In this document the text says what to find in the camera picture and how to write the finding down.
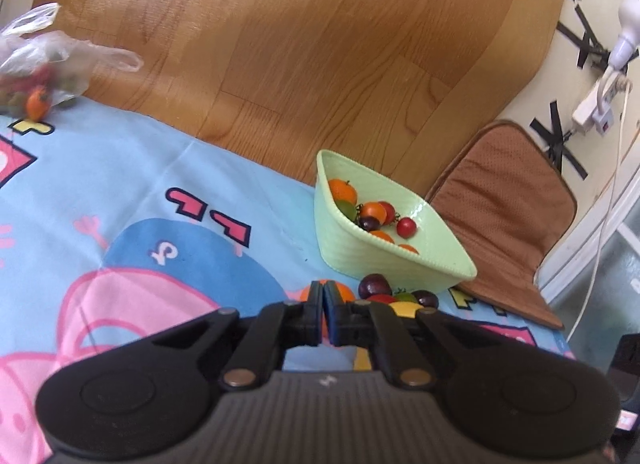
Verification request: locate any dark purple plum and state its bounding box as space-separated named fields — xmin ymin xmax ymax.
xmin=357 ymin=216 xmax=381 ymax=232
xmin=358 ymin=273 xmax=393 ymax=299

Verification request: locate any red cherry tomato with stem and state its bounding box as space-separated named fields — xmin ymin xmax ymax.
xmin=378 ymin=201 xmax=399 ymax=225

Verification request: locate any large orange mandarin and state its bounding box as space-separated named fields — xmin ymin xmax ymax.
xmin=328 ymin=179 xmax=358 ymax=205

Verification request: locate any large yellow pear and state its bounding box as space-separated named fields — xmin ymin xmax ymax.
xmin=351 ymin=293 xmax=426 ymax=372

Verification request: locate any small mandarin behind pear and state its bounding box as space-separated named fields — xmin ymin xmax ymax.
xmin=298 ymin=278 xmax=357 ymax=339

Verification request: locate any light green plastic basket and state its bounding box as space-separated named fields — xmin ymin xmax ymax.
xmin=314 ymin=150 xmax=477 ymax=293

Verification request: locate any green cherry tomato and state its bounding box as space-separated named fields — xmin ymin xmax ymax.
xmin=334 ymin=199 xmax=358 ymax=222

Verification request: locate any brown seat cushion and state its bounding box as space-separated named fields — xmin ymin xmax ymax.
xmin=427 ymin=120 xmax=577 ymax=329

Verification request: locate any cartoon pig blue blanket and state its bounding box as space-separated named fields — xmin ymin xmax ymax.
xmin=0 ymin=93 xmax=576 ymax=464

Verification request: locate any black tape cross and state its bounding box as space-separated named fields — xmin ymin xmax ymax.
xmin=529 ymin=100 xmax=588 ymax=180
xmin=556 ymin=0 xmax=610 ymax=72

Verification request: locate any white power strip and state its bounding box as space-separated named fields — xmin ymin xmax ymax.
xmin=572 ymin=72 xmax=627 ymax=135

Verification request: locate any black tape cross upper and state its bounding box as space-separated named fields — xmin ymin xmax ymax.
xmin=556 ymin=0 xmax=610 ymax=72

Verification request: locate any white light bulb socket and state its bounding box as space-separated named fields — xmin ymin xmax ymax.
xmin=608 ymin=0 xmax=640 ymax=70

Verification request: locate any clear plastic bag of fruit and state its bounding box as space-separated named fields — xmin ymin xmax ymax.
xmin=1 ymin=2 xmax=143 ymax=121

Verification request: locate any white window frame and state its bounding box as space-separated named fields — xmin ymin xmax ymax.
xmin=537 ymin=138 xmax=639 ymax=302

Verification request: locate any white power cable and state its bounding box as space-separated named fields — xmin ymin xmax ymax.
xmin=564 ymin=82 xmax=634 ymax=345

